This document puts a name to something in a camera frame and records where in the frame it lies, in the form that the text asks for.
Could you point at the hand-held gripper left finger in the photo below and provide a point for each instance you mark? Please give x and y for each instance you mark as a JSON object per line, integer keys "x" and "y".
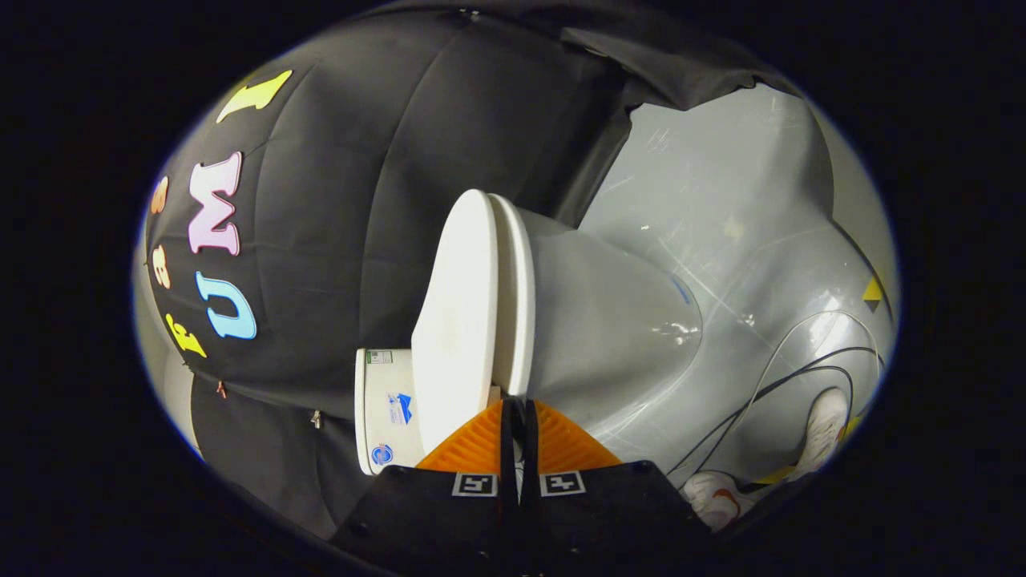
{"x": 449, "y": 513}

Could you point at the black backdrop cloth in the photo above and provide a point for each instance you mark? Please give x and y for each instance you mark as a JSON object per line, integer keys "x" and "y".
{"x": 353, "y": 200}

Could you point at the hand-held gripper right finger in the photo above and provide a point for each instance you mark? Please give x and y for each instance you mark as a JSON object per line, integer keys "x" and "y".
{"x": 593, "y": 513}

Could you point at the white toilet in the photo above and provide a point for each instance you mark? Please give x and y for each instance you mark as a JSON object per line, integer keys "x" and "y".
{"x": 601, "y": 320}

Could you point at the white sneaker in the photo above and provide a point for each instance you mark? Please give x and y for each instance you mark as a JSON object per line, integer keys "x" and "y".
{"x": 717, "y": 498}
{"x": 824, "y": 429}

